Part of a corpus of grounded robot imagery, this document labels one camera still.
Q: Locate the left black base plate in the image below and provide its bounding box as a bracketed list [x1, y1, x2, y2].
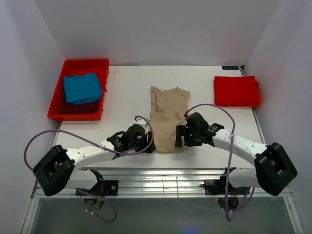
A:
[75, 180, 119, 196]

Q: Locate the blue label sticker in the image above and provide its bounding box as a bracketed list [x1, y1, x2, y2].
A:
[222, 66, 239, 70]

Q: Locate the red folded t shirt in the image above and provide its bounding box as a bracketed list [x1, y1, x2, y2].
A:
[214, 76, 261, 108]

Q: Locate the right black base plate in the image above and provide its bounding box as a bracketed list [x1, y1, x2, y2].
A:
[200, 179, 248, 196]

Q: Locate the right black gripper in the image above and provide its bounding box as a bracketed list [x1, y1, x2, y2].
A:
[175, 125, 202, 147]

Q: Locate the blue folded t shirt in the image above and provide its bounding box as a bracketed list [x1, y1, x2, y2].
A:
[63, 73, 102, 105]

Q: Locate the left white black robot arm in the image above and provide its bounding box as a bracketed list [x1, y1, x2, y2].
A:
[32, 123, 156, 196]

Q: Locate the beige t shirt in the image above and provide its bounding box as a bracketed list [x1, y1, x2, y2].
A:
[150, 86, 190, 154]

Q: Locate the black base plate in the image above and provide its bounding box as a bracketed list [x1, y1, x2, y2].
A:
[75, 180, 119, 196]
[200, 179, 248, 196]

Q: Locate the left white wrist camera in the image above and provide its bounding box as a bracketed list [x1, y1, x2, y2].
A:
[135, 116, 149, 130]

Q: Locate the red plastic bin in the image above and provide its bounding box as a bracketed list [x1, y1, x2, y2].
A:
[47, 58, 109, 121]

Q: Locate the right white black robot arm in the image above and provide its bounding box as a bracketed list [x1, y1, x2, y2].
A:
[175, 112, 298, 196]

